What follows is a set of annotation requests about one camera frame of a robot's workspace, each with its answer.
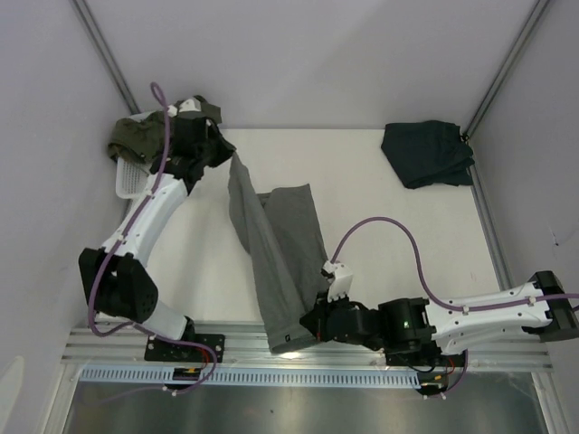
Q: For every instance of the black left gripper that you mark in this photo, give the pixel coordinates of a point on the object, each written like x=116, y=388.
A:
x=226, y=149

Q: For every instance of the right aluminium corner post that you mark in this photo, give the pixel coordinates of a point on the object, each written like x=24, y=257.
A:
x=515, y=52

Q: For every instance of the white plastic basket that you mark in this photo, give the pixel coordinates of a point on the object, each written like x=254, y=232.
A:
x=131, y=181

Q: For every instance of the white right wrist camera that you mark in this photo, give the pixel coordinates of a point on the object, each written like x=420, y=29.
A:
x=340, y=278

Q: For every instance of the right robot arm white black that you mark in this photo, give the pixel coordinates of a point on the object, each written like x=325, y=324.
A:
x=418, y=331

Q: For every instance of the aluminium mounting rail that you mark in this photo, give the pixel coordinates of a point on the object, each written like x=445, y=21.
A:
x=245, y=346

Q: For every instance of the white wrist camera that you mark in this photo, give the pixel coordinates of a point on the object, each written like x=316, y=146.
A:
x=340, y=278
x=184, y=107

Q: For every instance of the olive green shorts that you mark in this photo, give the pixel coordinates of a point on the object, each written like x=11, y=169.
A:
x=208, y=110

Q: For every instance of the aluminium corner post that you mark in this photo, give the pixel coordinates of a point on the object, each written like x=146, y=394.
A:
x=101, y=46
x=515, y=52

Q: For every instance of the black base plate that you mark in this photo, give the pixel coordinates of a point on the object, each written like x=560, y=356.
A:
x=427, y=360
x=160, y=351

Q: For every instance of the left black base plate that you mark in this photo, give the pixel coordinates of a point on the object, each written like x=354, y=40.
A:
x=160, y=351

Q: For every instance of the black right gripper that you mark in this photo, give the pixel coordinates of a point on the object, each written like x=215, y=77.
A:
x=315, y=320

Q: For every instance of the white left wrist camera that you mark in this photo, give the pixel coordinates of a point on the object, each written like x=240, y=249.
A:
x=184, y=107

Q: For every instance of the slotted grey cable duct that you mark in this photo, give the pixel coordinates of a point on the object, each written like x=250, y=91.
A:
x=374, y=379

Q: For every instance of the dark navy shorts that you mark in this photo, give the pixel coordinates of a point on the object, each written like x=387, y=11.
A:
x=427, y=153

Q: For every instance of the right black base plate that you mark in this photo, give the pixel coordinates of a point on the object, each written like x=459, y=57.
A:
x=427, y=360

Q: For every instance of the grey shorts with drawstring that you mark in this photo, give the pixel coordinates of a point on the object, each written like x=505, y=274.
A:
x=280, y=231

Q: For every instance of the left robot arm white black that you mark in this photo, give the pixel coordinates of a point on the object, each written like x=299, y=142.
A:
x=114, y=276

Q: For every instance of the left aluminium corner post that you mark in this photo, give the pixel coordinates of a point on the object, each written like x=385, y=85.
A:
x=101, y=46

